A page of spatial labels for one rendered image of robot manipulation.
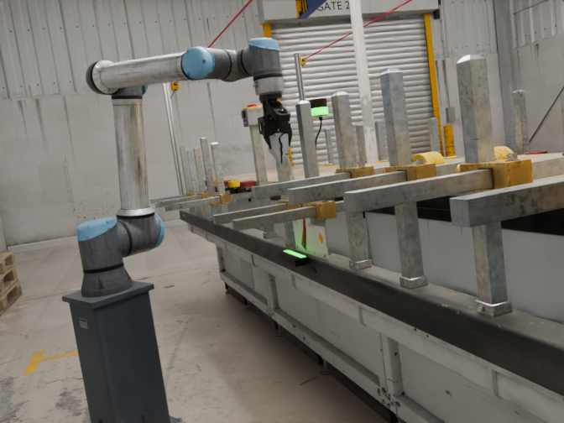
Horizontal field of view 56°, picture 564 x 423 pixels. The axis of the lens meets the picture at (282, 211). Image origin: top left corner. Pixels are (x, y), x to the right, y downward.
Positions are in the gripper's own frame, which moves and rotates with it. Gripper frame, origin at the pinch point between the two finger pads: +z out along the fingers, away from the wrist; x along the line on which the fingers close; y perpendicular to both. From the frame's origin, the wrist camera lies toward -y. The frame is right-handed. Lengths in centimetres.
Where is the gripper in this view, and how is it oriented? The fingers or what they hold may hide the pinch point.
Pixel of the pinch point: (281, 159)
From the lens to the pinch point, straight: 163.5
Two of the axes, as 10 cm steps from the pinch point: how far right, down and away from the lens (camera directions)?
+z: 1.3, 9.8, 1.1
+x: -9.3, 1.6, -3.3
